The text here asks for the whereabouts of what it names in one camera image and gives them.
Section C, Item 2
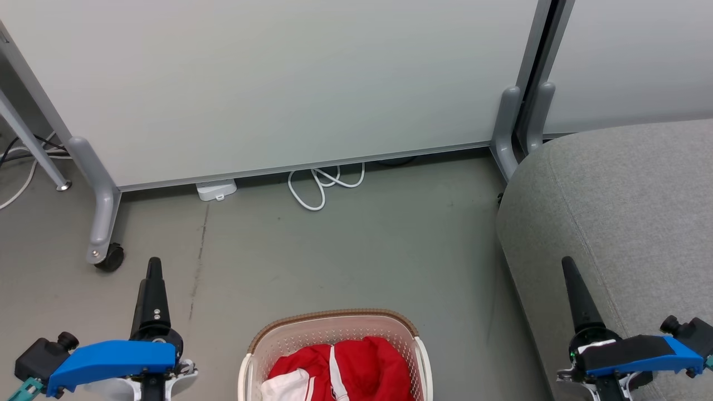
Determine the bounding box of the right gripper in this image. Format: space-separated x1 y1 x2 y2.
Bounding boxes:
556 256 653 401

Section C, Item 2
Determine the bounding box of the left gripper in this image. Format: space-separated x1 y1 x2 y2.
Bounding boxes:
84 257 199 401

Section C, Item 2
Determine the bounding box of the red and white garment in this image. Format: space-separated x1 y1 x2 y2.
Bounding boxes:
261 336 415 401

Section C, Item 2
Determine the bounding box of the grey fabric sofa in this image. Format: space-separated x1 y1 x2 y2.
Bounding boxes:
496 118 713 401

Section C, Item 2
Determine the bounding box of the grey partition leg with caster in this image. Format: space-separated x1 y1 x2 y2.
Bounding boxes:
67 136 125 273

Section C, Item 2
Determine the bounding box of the white power adapter box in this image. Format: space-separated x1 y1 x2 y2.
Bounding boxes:
196 179 238 202

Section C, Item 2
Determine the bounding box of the white perforated laundry basket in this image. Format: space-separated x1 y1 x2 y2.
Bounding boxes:
238 309 434 401

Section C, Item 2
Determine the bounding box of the short grey partition leg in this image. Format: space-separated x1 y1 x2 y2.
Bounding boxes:
490 85 525 182

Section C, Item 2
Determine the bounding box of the grey slanted table leg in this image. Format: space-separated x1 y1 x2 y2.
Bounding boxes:
0 89 72 192

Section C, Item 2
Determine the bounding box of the narrow white partition panel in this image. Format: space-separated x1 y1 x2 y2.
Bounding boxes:
541 0 713 138

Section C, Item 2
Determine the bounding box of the large white partition panel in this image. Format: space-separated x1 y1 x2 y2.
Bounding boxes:
0 0 553 193

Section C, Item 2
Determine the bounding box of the left blue camera bracket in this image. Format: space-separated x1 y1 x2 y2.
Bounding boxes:
47 340 177 398

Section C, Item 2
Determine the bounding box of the blue camera bracket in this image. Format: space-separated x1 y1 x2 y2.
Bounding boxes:
47 340 177 398
579 334 706 380

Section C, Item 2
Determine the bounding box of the right blue camera bracket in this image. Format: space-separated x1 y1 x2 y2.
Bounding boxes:
579 334 706 380

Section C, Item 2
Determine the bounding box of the left teal cable connector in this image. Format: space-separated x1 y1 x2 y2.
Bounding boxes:
6 377 46 401

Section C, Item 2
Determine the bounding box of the long white floor cable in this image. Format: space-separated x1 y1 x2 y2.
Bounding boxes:
0 130 72 211

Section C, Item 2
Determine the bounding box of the looped white cable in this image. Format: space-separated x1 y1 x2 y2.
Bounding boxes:
287 162 367 212

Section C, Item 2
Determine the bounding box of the black floor cable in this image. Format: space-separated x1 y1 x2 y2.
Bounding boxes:
0 133 69 169

